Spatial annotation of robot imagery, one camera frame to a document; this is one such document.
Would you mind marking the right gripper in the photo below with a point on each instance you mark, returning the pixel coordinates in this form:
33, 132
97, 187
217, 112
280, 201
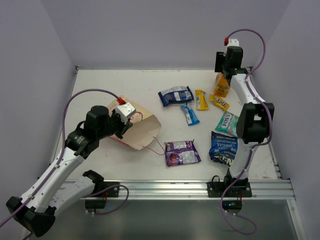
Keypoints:
219, 58

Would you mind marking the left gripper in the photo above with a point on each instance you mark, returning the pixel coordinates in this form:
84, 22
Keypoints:
120, 127

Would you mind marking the orange yellow snack packet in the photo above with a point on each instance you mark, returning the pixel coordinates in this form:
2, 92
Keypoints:
221, 86

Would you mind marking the pink beige paper bag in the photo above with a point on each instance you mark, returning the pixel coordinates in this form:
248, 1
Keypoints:
144, 131

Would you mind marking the yellow M&M snack packet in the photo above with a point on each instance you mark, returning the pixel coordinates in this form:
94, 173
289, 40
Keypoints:
201, 103

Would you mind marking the dark blue snack packet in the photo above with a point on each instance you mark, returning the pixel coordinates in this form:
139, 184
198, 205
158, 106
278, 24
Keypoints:
176, 95

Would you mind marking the teal snack packet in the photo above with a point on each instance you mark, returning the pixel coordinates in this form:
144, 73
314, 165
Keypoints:
228, 124

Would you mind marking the blue M&M snack packet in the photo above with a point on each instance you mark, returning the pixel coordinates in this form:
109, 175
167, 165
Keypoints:
190, 116

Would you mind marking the purple snack packet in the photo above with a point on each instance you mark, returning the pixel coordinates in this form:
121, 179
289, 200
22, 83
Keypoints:
181, 153

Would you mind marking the dark blue chips bag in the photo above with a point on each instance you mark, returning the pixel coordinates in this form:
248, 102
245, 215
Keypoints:
223, 148

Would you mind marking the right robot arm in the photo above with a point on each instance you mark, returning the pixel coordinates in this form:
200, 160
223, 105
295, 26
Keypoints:
254, 125

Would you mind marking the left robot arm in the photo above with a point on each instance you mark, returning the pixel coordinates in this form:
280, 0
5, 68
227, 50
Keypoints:
37, 209

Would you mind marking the left black controller box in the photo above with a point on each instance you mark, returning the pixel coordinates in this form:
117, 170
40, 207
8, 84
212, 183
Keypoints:
92, 205

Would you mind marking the black controller box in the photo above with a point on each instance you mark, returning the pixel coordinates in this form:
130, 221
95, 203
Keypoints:
232, 205
92, 205

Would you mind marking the right black controller box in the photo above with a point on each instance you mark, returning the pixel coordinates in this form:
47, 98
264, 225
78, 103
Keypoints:
232, 205

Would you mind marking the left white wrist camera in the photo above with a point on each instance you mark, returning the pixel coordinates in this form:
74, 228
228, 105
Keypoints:
126, 111

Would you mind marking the left black base bracket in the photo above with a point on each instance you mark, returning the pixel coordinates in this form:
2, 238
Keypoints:
105, 188

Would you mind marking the black base bracket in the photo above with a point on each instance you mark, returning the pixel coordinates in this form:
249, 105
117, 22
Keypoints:
216, 187
105, 188

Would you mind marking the right black base bracket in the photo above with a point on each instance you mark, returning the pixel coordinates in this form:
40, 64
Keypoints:
216, 187

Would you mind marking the aluminium mounting rail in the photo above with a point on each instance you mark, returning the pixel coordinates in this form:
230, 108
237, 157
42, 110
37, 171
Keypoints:
198, 190

